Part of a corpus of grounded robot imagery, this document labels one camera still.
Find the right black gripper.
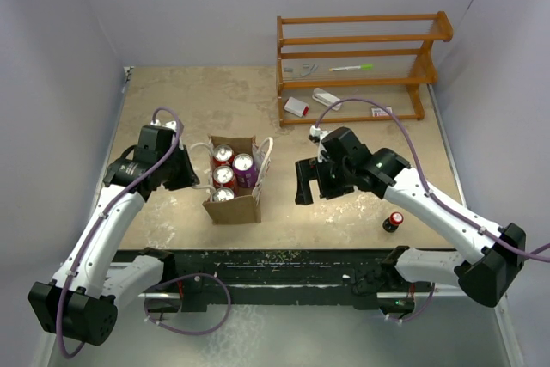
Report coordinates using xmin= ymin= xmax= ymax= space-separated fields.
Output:
xmin=296 ymin=154 xmax=355 ymax=204

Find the purple fanta can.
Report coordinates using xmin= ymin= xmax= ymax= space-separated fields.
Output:
xmin=232 ymin=153 xmax=258 ymax=188
xmin=211 ymin=187 xmax=235 ymax=202

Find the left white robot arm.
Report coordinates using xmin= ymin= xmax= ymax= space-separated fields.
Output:
xmin=28 ymin=121 xmax=199 ymax=346

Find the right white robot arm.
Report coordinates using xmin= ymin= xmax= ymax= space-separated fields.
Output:
xmin=295 ymin=126 xmax=526 ymax=308

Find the red cola can far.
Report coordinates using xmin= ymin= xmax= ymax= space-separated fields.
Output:
xmin=212 ymin=144 xmax=235 ymax=167

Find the red cola can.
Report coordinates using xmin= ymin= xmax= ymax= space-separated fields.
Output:
xmin=212 ymin=144 xmax=235 ymax=167
xmin=212 ymin=165 xmax=236 ymax=189

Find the red cola can middle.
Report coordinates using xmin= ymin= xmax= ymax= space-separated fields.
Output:
xmin=212 ymin=165 xmax=236 ymax=189

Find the white and red box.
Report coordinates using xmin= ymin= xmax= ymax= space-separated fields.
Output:
xmin=284 ymin=97 xmax=309 ymax=118

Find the white stapler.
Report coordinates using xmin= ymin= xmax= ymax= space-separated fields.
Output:
xmin=312 ymin=88 xmax=342 ymax=111

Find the dark bottle with red cap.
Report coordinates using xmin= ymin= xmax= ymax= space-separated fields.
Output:
xmin=382 ymin=211 xmax=404 ymax=233

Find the small red label card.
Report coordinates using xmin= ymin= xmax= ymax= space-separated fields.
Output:
xmin=371 ymin=107 xmax=393 ymax=117

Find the orange wooden shelf rack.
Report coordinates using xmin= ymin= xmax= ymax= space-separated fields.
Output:
xmin=276 ymin=11 xmax=454 ymax=126

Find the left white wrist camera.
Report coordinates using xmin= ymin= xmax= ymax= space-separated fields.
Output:
xmin=150 ymin=119 xmax=179 ymax=132

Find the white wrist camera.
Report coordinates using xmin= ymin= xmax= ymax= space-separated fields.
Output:
xmin=309 ymin=125 xmax=330 ymax=162
xmin=150 ymin=119 xmax=179 ymax=132

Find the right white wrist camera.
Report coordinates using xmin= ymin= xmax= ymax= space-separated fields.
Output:
xmin=309 ymin=125 xmax=330 ymax=162

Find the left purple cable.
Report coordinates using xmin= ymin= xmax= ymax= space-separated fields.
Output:
xmin=55 ymin=107 xmax=233 ymax=358

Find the purple cable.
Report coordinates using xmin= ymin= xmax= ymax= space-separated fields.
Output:
xmin=315 ymin=98 xmax=550 ymax=325
xmin=55 ymin=107 xmax=233 ymax=358

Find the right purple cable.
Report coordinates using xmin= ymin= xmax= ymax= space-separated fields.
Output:
xmin=315 ymin=98 xmax=550 ymax=325

